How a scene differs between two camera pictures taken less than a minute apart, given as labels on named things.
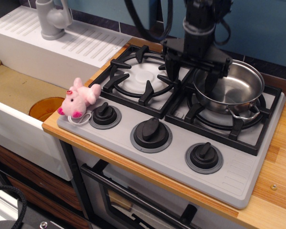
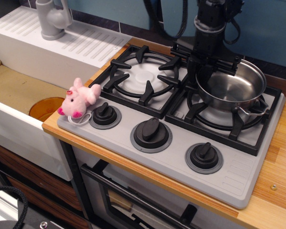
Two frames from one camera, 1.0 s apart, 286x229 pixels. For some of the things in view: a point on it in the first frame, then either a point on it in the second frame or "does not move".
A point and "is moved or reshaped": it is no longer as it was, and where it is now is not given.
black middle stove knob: x=151 y=136 does not move
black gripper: x=197 y=48 → x=208 y=52
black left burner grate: x=139 y=77 does not move
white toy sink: x=25 y=67 does not move
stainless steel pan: x=234 y=95 is moved or reshaped
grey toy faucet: x=53 y=21 does not move
